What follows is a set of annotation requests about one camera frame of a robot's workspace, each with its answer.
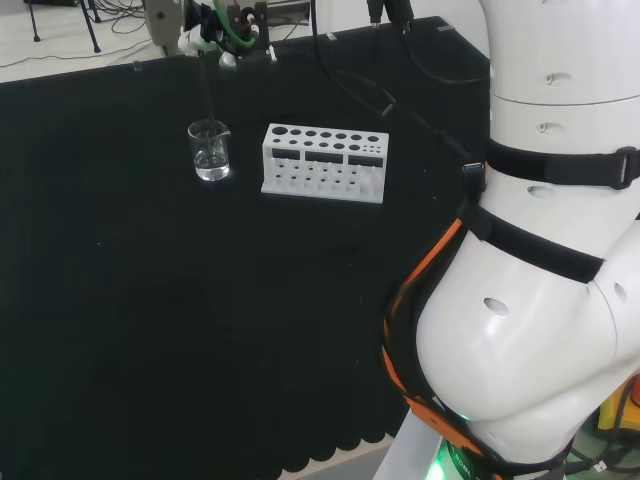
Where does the black tripod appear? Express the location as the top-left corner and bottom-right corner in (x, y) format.
(22, 0), (102, 54)

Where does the black looped cable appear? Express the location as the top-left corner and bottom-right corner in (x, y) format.
(397, 0), (494, 85)

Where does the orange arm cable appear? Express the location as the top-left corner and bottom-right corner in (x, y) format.
(382, 214), (484, 464)

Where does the black bench cloth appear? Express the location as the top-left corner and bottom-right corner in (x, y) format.
(0, 14), (494, 480)

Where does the clear glass rod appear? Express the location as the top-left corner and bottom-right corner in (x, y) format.
(197, 52), (224, 174)

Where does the green hand cable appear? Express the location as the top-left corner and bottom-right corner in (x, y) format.
(213, 0), (259, 52)

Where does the yellow stop button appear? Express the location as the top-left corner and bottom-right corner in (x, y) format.
(596, 374), (640, 434)

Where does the clear glass beaker with water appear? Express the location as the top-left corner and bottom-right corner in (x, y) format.
(187, 119), (232, 183)

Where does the white test tube rack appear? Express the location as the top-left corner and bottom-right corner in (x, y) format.
(260, 122), (391, 206)

